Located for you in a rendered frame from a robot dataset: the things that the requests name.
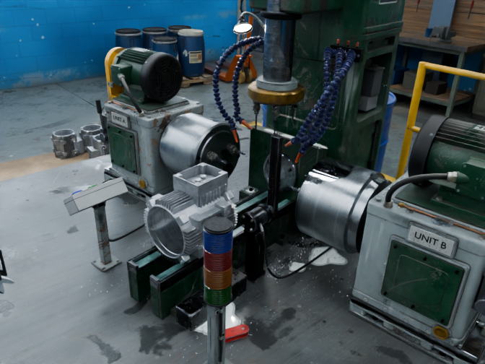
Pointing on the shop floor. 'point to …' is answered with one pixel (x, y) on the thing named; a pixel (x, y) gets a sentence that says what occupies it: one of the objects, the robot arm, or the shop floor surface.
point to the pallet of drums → (190, 61)
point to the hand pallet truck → (248, 71)
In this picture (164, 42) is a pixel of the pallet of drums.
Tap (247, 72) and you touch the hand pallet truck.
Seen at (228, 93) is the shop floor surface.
